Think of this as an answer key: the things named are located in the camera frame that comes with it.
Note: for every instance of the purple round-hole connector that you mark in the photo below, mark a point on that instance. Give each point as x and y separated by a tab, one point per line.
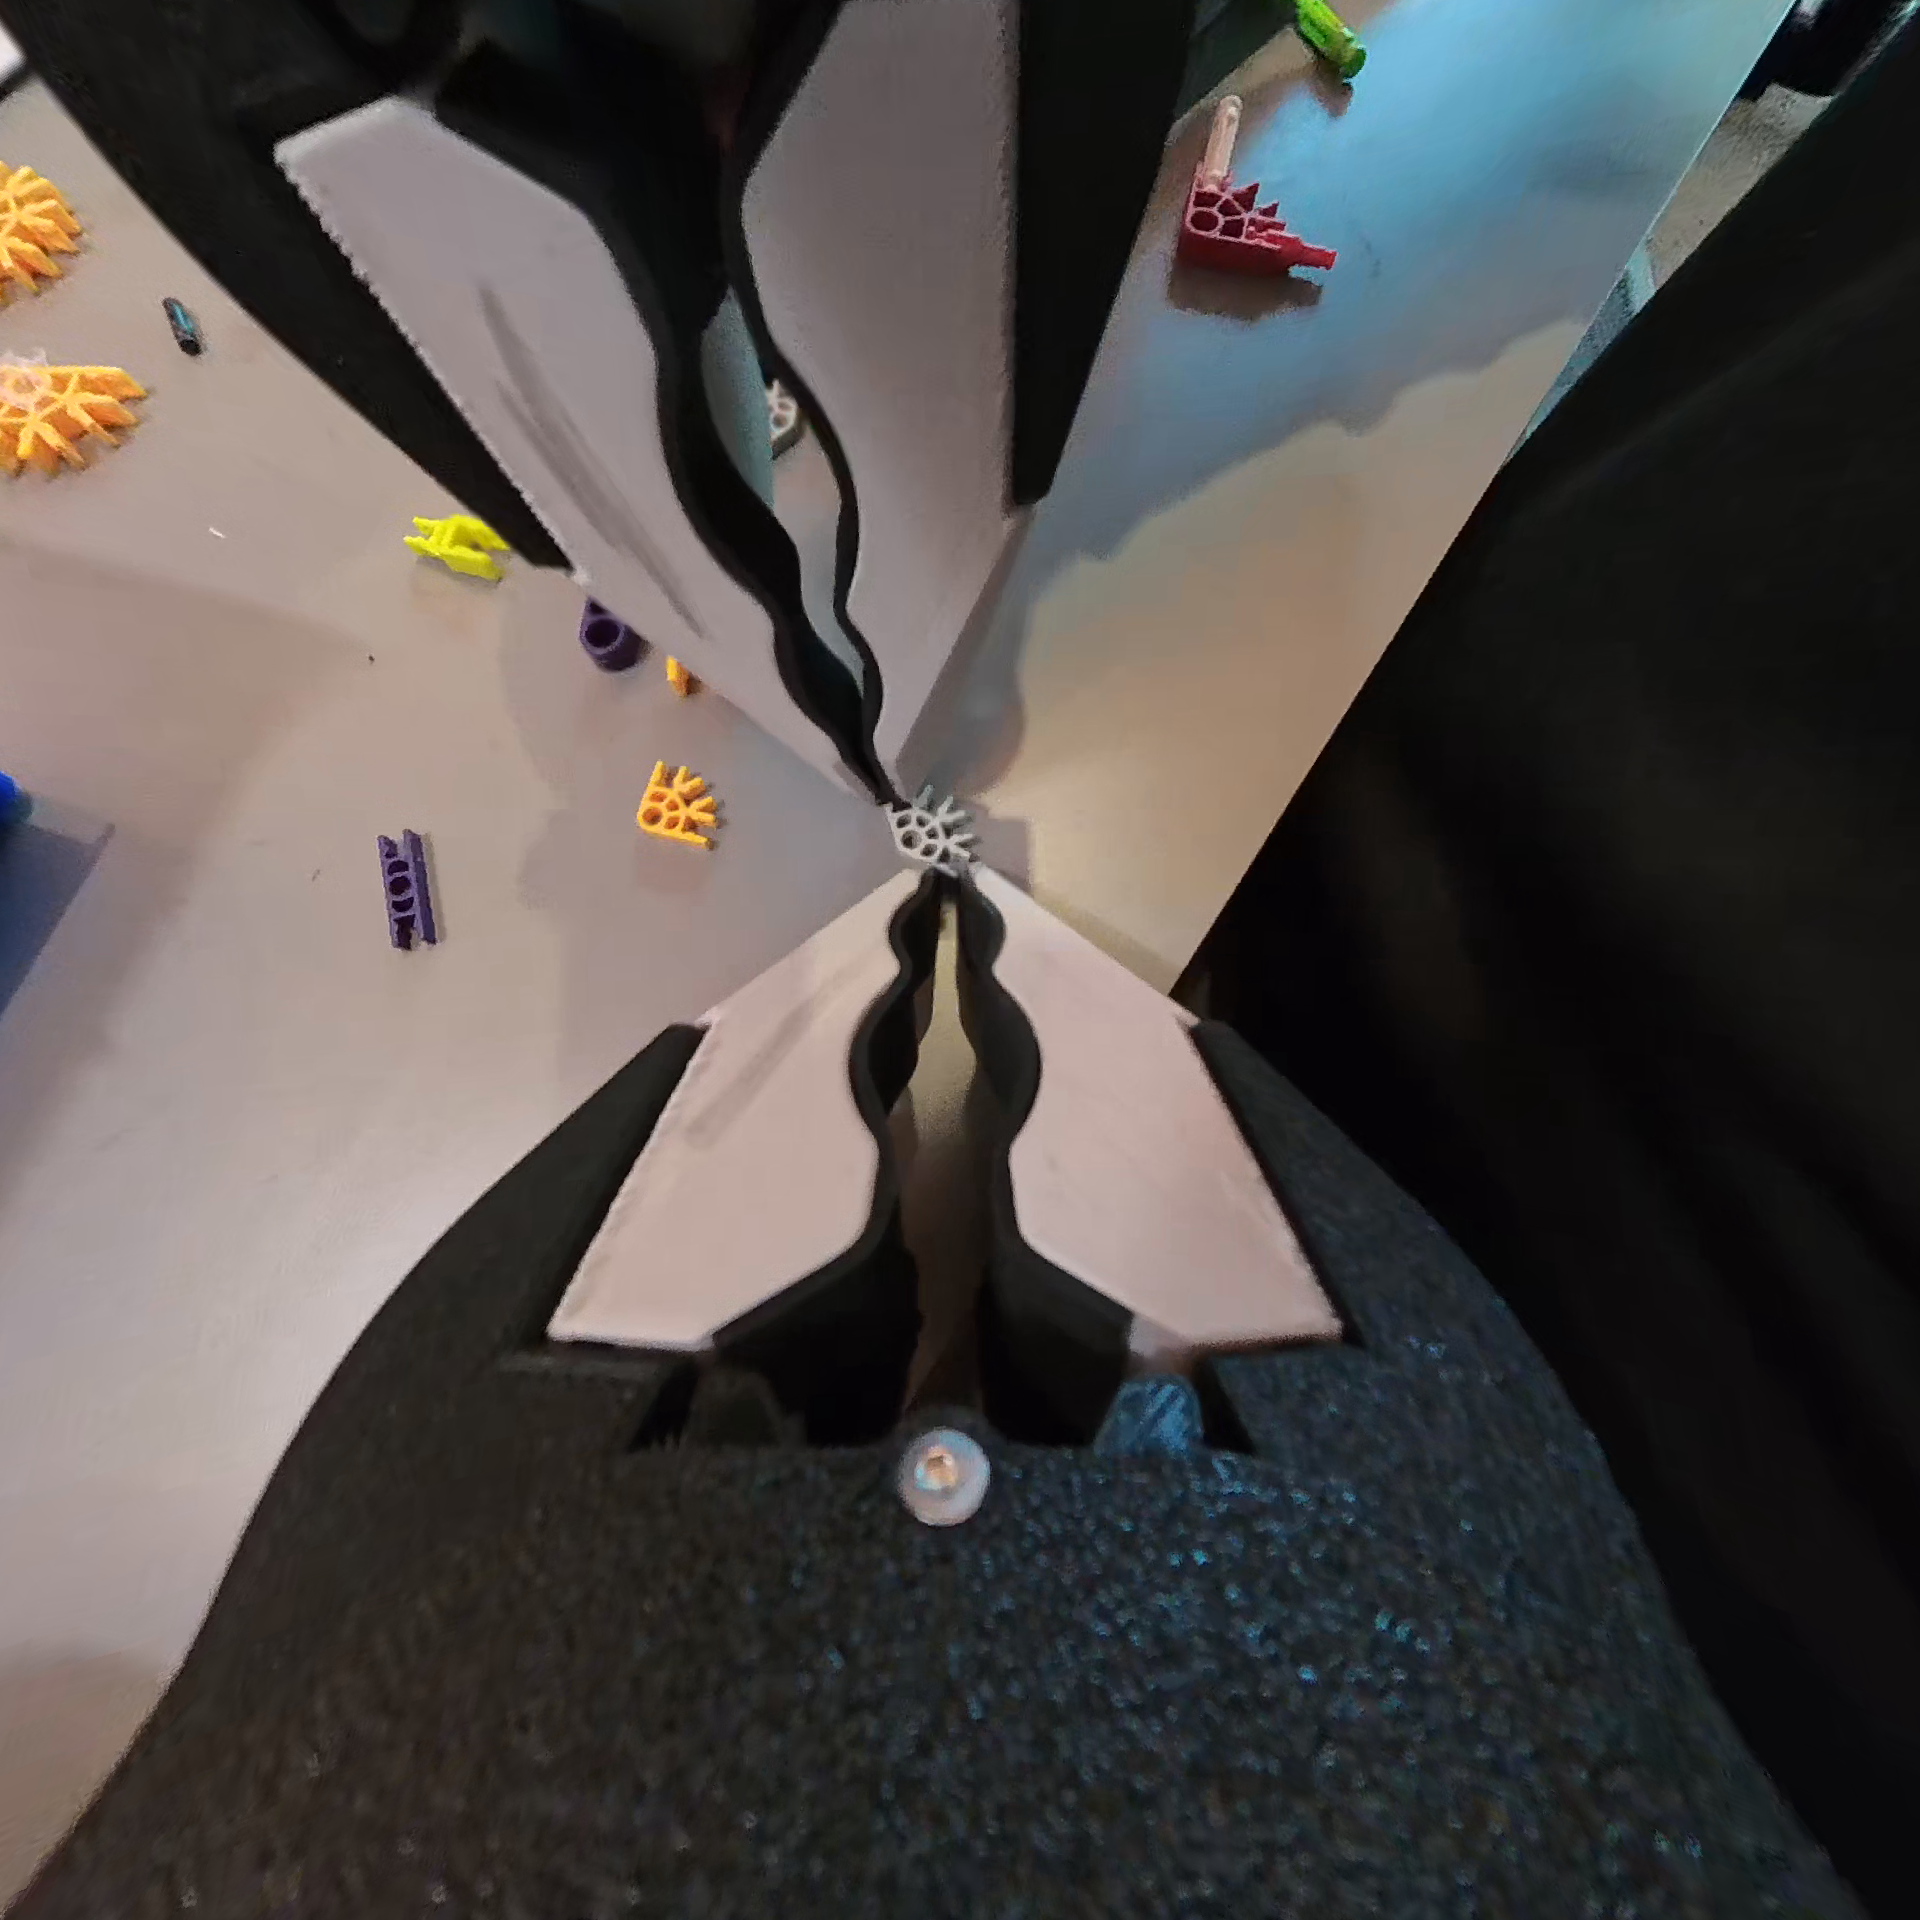
611	634

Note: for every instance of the green rod piece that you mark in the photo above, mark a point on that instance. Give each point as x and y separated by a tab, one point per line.
1329	33

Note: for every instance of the pale pink rod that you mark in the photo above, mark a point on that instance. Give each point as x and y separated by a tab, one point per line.
1223	138

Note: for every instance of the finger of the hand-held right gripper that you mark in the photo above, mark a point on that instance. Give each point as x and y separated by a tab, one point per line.
914	299
511	360

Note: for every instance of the yellow fan connector clear piece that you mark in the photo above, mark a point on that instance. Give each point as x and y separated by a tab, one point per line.
61	411

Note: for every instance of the blue storage bin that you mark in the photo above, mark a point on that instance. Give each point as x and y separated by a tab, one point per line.
8	799

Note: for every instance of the flat purple connector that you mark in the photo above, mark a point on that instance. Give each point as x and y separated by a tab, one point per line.
406	888

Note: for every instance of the yellow-green clip connector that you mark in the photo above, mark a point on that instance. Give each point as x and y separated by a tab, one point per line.
456	543

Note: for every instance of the short black rod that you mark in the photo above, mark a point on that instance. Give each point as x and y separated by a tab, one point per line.
182	324

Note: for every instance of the pale grey connector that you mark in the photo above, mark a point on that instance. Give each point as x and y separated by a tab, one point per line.
781	417

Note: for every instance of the person's dark clothing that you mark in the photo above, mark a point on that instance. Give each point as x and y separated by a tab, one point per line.
1650	1049

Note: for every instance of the small yellow connector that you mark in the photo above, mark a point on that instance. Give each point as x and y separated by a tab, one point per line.
675	804

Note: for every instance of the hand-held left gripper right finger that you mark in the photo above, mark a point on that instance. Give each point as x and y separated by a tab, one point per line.
1154	1185

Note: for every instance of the grey snowflake connector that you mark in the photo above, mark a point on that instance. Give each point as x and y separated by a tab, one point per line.
931	829

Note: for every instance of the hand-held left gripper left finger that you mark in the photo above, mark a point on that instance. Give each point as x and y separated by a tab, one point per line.
721	1185

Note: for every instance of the red fan connector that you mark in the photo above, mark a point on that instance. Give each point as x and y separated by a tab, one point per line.
1245	224

